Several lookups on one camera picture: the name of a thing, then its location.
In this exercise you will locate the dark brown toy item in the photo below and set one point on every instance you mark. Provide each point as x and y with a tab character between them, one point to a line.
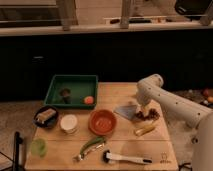
65	95

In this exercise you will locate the white handled dish brush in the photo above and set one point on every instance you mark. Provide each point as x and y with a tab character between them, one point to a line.
107	156

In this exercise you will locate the orange round fruit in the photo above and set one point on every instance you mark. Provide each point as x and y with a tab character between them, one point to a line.
88	100

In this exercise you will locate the green plastic cup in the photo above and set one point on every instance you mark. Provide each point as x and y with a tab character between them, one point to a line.
38	147

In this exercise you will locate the green chili pepper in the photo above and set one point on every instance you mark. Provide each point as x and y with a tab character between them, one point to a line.
95	140

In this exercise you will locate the orange bowl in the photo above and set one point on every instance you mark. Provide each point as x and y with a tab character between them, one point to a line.
102	122

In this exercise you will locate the black bowl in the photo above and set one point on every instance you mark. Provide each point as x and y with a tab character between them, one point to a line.
50	123

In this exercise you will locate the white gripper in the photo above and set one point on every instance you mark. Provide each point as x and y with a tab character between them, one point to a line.
144	108

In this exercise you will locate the green plastic tray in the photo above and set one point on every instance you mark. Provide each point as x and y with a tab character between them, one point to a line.
80	86

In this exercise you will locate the brown sponge block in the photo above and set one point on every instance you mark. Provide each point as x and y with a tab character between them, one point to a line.
45	115

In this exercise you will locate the silver metal spoon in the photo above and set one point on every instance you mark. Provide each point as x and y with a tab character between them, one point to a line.
81	157

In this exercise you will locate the black stand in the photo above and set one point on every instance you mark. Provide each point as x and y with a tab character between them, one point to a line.
18	140

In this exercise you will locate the white paper cup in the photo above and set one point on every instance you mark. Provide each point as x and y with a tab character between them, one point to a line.
69	123

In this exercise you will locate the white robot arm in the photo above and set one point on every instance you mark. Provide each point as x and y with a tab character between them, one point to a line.
195	115

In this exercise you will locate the dark red grape bunch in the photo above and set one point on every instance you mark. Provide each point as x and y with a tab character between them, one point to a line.
150	114

